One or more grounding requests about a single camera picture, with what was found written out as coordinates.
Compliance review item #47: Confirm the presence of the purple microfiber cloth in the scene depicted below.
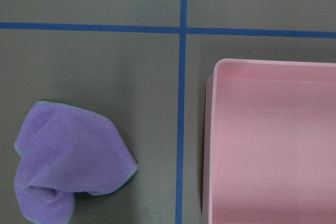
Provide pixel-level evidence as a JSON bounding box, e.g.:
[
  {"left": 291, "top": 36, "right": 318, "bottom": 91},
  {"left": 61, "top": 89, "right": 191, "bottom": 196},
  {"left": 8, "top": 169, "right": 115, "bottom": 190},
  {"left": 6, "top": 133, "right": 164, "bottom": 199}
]
[{"left": 14, "top": 101, "right": 138, "bottom": 223}]

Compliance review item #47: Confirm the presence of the pink plastic bin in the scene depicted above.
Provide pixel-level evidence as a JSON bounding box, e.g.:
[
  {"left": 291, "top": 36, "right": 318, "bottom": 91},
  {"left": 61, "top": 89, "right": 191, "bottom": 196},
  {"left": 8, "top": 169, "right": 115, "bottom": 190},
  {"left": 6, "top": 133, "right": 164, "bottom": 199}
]
[{"left": 202, "top": 59, "right": 335, "bottom": 223}]

